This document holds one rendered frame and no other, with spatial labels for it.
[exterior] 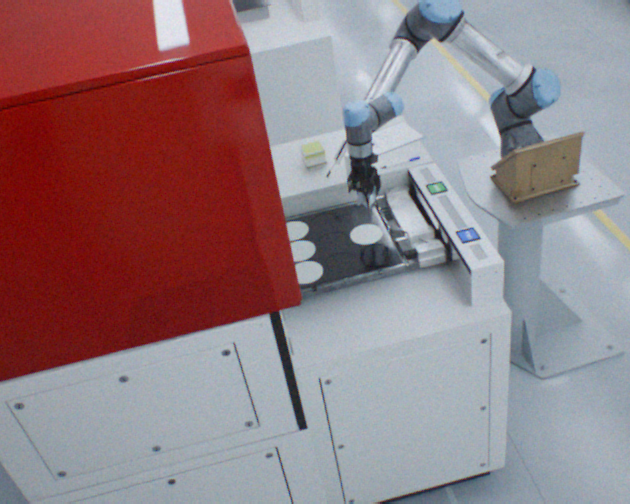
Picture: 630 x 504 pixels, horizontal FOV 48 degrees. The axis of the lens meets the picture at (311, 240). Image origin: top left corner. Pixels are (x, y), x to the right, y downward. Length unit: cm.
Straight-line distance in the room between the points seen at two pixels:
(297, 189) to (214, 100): 115
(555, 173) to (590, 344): 90
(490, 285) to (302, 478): 73
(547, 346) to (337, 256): 122
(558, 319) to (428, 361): 114
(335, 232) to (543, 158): 71
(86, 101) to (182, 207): 26
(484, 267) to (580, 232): 173
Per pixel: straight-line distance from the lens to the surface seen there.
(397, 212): 231
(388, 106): 206
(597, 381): 299
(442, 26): 227
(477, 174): 258
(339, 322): 204
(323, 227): 226
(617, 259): 354
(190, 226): 135
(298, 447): 186
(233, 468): 188
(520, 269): 271
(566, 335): 312
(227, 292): 146
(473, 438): 241
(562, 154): 243
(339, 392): 205
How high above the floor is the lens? 225
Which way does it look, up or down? 38 degrees down
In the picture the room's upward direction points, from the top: 10 degrees counter-clockwise
